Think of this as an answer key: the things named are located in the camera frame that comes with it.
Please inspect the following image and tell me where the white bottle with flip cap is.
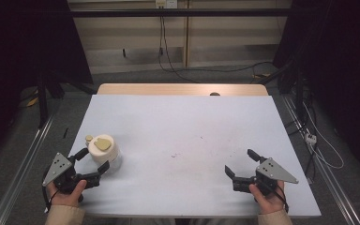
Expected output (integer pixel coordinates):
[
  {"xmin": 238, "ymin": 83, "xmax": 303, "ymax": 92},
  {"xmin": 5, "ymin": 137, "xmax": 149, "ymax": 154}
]
[{"xmin": 84, "ymin": 133, "xmax": 122, "ymax": 169}]

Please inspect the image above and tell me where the black metal stand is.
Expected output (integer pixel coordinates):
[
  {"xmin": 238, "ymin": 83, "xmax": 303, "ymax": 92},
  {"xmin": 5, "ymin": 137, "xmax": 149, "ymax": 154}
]
[
  {"xmin": 37, "ymin": 67, "xmax": 97, "ymax": 129},
  {"xmin": 257, "ymin": 58, "xmax": 308, "ymax": 128}
]

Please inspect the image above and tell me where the right hand-held gripper black cable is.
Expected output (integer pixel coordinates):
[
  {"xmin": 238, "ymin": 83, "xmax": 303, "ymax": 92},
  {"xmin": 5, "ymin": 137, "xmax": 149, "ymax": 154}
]
[{"xmin": 263, "ymin": 180, "xmax": 291, "ymax": 214}]

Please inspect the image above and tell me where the black floor cable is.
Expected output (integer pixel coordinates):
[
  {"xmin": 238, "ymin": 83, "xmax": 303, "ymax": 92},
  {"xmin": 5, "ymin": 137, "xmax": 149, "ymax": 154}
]
[{"xmin": 168, "ymin": 61, "xmax": 275, "ymax": 76}]

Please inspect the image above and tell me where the hand-held gripper black cable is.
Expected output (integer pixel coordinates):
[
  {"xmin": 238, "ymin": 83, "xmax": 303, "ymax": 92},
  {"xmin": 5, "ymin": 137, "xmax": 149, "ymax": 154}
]
[
  {"xmin": 263, "ymin": 180, "xmax": 291, "ymax": 214},
  {"xmin": 42, "ymin": 183, "xmax": 60, "ymax": 214}
]

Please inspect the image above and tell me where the black hanging wall cable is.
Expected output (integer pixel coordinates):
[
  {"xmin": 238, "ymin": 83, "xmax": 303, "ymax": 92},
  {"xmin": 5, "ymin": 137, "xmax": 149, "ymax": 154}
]
[{"xmin": 157, "ymin": 15, "xmax": 201, "ymax": 84}]

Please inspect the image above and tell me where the person's left hand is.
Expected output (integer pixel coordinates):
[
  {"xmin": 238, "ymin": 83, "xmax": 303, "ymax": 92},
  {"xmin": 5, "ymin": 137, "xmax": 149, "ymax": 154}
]
[{"xmin": 46, "ymin": 179, "xmax": 88, "ymax": 208}]

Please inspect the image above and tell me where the person's right hand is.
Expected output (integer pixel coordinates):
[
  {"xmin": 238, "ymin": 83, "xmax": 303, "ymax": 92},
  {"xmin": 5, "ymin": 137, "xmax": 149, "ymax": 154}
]
[{"xmin": 248, "ymin": 180, "xmax": 286, "ymax": 216}]

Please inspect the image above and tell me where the yellow floor object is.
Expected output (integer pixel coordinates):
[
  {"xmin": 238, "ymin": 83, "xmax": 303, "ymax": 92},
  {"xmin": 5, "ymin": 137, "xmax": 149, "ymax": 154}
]
[{"xmin": 25, "ymin": 96, "xmax": 40, "ymax": 108}]

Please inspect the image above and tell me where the white table mat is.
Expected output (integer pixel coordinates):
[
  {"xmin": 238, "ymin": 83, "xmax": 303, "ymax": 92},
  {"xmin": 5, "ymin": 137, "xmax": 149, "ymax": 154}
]
[{"xmin": 44, "ymin": 94, "xmax": 323, "ymax": 218}]

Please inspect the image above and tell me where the black horizontal frame bar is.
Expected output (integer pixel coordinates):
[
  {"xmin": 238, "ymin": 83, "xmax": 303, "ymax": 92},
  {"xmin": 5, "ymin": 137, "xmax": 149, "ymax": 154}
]
[{"xmin": 68, "ymin": 7, "xmax": 294, "ymax": 18}]

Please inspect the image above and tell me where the metal floor rail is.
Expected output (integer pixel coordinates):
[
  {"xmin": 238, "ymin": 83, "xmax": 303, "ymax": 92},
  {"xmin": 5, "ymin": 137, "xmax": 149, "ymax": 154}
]
[
  {"xmin": 0, "ymin": 114, "xmax": 58, "ymax": 225},
  {"xmin": 281, "ymin": 95, "xmax": 360, "ymax": 225}
]

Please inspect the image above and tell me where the dark curtain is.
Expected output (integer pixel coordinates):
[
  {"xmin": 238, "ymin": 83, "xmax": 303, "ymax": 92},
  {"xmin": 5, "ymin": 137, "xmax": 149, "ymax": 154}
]
[
  {"xmin": 272, "ymin": 0, "xmax": 360, "ymax": 182},
  {"xmin": 0, "ymin": 0, "xmax": 94, "ymax": 170}
]

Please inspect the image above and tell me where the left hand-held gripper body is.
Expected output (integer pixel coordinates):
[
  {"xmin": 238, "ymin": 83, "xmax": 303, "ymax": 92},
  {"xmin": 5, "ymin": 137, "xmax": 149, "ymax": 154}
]
[{"xmin": 42, "ymin": 152, "xmax": 102, "ymax": 195}]

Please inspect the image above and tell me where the white power strip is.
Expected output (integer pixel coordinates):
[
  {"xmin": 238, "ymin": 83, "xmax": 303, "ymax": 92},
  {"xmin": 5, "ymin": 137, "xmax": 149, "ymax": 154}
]
[{"xmin": 305, "ymin": 132, "xmax": 318, "ymax": 146}]

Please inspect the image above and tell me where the white floor cable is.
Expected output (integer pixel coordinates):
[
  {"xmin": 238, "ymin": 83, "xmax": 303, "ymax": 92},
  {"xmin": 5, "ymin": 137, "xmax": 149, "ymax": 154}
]
[{"xmin": 302, "ymin": 102, "xmax": 345, "ymax": 171}]

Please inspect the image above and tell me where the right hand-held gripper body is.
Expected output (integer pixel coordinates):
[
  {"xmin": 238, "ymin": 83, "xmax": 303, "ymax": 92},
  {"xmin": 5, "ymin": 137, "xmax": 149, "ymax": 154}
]
[{"xmin": 232, "ymin": 157, "xmax": 300, "ymax": 197}]

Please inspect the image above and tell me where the white wall power outlet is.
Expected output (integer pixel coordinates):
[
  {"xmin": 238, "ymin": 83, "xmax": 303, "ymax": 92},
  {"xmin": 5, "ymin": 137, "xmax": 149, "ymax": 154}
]
[{"xmin": 155, "ymin": 0, "xmax": 179, "ymax": 9}]

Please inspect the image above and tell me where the left hand-held gripper black cable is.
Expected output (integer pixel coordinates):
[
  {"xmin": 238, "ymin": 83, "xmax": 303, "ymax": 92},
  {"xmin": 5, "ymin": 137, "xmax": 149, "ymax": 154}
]
[{"xmin": 42, "ymin": 183, "xmax": 60, "ymax": 214}]

